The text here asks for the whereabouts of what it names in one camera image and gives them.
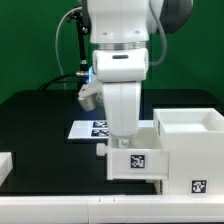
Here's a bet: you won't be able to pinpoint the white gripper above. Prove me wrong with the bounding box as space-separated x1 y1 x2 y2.
102 82 141 148

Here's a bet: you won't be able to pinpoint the small white drawer with knob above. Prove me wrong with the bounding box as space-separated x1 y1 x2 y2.
96 127 169 181

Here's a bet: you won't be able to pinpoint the large white drawer housing box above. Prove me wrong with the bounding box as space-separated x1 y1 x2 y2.
153 108 224 195

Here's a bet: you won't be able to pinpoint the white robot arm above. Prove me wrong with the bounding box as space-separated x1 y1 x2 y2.
79 0 193 148

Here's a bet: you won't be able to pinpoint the white marker sheet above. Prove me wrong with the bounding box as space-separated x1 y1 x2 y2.
67 120 155 140

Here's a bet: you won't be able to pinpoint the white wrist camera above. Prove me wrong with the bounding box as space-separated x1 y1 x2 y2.
78 82 103 111

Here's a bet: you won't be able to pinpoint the black cables on table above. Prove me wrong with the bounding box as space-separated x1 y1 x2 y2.
38 71 90 91

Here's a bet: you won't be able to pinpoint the grey cable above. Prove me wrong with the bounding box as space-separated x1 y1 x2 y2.
54 7 83 78

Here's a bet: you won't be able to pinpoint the white left rail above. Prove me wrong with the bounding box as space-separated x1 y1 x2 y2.
0 152 13 186

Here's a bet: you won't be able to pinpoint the grey wrist hose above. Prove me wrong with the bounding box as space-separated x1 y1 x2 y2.
148 6 168 68

